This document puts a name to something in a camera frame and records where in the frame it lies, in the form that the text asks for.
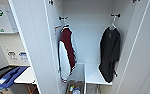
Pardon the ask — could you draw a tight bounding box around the maroon and white jacket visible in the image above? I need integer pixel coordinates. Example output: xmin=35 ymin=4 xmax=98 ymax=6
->
xmin=57 ymin=26 xmax=79 ymax=84

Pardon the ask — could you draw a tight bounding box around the small green yellow bottle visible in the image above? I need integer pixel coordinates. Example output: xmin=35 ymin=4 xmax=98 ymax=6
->
xmin=69 ymin=85 xmax=75 ymax=93

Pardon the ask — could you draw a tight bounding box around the clear plastic bottle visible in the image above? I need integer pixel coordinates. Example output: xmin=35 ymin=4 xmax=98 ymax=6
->
xmin=72 ymin=86 xmax=82 ymax=94

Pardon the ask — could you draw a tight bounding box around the white bin lid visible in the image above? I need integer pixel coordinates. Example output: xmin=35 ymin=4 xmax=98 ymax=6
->
xmin=13 ymin=66 xmax=37 ymax=85

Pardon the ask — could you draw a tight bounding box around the white wardrobe door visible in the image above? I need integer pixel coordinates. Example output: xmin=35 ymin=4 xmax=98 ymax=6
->
xmin=114 ymin=0 xmax=150 ymax=94
xmin=7 ymin=0 xmax=64 ymax=94

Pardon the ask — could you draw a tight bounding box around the white first aid box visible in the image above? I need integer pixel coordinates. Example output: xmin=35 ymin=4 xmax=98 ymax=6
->
xmin=0 ymin=4 xmax=19 ymax=35

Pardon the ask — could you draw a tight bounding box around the black wardrobe hook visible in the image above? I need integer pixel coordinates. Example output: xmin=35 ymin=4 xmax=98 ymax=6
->
xmin=58 ymin=15 xmax=69 ymax=21
xmin=110 ymin=12 xmax=122 ymax=20

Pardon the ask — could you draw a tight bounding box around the white inner shelf unit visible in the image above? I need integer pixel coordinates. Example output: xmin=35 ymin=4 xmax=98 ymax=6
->
xmin=83 ymin=62 xmax=115 ymax=94

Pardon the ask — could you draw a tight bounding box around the white clothes hanger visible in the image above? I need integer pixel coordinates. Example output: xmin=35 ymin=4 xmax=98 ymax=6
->
xmin=107 ymin=14 xmax=121 ymax=32
xmin=59 ymin=18 xmax=72 ymax=32

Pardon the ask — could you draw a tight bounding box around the brown cardboard box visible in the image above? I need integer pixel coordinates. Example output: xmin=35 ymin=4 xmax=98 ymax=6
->
xmin=64 ymin=79 xmax=85 ymax=94

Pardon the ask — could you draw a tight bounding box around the black garment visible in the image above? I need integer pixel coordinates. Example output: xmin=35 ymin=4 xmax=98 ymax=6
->
xmin=97 ymin=26 xmax=122 ymax=84

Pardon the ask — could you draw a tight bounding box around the white wall switch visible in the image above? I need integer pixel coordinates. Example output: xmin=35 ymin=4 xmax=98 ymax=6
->
xmin=3 ymin=44 xmax=9 ymax=51

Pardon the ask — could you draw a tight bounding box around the white orange paper label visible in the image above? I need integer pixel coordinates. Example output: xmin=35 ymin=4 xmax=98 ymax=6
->
xmin=53 ymin=24 xmax=63 ymax=35

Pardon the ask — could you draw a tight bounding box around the white wardrobe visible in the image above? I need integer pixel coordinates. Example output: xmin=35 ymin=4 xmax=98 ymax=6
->
xmin=7 ymin=0 xmax=150 ymax=94

